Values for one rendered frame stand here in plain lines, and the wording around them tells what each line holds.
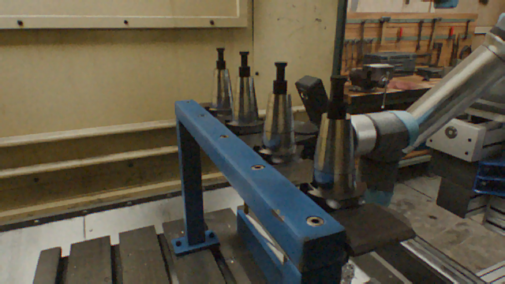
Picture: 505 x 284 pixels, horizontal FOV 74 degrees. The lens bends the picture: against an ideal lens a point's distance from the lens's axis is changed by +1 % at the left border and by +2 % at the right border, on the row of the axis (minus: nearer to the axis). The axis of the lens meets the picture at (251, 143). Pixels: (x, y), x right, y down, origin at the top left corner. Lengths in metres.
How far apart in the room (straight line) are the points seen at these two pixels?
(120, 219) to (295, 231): 0.83
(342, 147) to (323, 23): 0.86
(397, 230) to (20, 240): 0.95
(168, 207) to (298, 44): 0.64
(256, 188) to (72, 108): 0.72
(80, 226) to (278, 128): 0.77
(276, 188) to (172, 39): 0.71
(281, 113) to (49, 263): 0.61
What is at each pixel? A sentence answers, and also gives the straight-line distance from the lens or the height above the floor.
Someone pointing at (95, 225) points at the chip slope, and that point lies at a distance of 1.05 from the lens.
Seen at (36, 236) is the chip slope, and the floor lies 0.84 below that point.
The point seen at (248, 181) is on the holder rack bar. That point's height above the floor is 1.23.
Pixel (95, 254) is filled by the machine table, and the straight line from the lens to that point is 0.83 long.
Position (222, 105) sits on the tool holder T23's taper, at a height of 1.23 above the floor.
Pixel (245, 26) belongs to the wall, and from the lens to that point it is 1.00.
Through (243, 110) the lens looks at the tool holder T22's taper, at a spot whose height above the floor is 1.25.
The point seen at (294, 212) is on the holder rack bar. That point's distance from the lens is 0.28.
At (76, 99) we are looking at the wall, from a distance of 0.96.
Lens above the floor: 1.37
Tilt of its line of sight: 21 degrees down
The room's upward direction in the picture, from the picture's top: straight up
